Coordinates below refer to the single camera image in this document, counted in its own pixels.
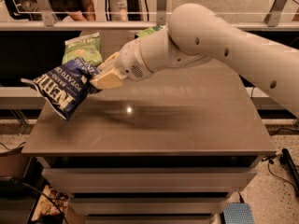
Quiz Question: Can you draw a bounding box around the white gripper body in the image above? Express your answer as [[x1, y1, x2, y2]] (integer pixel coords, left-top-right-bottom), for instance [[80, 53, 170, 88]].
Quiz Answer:
[[116, 39, 152, 81]]

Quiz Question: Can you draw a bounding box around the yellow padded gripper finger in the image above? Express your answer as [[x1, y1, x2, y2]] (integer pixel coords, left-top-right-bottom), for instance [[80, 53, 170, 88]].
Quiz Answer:
[[97, 52, 119, 71], [90, 68, 127, 90]]

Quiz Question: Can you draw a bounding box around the blue Kettle chip bag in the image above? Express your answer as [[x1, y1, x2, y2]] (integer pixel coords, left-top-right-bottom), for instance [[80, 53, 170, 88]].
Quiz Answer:
[[21, 58, 100, 120]]

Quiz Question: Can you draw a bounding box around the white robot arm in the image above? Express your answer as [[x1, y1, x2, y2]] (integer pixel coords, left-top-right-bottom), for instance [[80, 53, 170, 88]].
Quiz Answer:
[[91, 4, 299, 117]]

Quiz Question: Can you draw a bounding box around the green Kettle chip bag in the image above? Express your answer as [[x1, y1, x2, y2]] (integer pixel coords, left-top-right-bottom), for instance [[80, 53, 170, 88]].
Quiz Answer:
[[63, 33, 102, 65]]

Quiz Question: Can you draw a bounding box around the green rice chip bag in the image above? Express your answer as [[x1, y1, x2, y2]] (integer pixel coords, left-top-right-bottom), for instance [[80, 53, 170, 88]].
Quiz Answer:
[[135, 26, 162, 38]]

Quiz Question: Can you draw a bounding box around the metal guard railing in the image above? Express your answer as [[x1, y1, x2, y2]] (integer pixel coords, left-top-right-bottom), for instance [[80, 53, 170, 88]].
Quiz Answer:
[[0, 0, 299, 32]]

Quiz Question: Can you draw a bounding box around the grey drawer cabinet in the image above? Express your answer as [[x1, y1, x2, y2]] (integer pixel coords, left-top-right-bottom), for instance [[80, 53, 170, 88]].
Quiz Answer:
[[21, 30, 278, 224]]

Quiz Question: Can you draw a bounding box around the snack box on floor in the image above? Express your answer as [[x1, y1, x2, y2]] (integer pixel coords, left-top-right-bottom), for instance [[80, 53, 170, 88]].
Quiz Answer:
[[31, 185, 69, 224]]

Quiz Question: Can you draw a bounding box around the blue perforated box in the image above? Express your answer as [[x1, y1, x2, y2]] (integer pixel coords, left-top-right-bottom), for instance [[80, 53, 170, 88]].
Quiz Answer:
[[223, 203, 254, 224]]

